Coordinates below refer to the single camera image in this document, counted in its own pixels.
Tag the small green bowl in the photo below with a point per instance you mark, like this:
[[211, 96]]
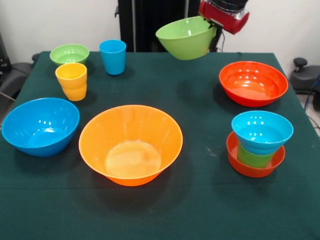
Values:
[[67, 58]]

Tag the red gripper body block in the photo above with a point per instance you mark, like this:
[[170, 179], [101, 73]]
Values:
[[225, 18]]

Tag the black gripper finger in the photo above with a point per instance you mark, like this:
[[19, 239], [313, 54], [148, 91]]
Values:
[[217, 37], [210, 24]]

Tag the dark green table cloth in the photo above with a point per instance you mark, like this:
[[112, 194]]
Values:
[[200, 200]]

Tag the large blue bowl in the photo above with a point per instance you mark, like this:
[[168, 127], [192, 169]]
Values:
[[40, 135]]

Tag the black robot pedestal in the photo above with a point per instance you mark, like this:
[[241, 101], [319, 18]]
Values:
[[140, 25]]

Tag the small blue bowl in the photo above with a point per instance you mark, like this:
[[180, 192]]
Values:
[[260, 127]]

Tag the blue cup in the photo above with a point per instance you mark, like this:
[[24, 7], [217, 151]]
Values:
[[112, 62]]

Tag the green cup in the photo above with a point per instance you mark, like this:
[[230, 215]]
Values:
[[252, 160]]

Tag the small red bowl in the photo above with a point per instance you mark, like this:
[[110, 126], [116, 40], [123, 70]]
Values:
[[246, 171]]

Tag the wide red bowl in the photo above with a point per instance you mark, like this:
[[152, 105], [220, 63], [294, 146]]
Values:
[[257, 82]]

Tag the large green bowl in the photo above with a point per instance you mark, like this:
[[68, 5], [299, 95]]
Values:
[[185, 45]]

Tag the large orange bowl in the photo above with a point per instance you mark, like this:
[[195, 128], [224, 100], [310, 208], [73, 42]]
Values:
[[120, 130]]

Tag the yellow cup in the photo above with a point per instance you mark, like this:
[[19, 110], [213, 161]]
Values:
[[73, 90]]

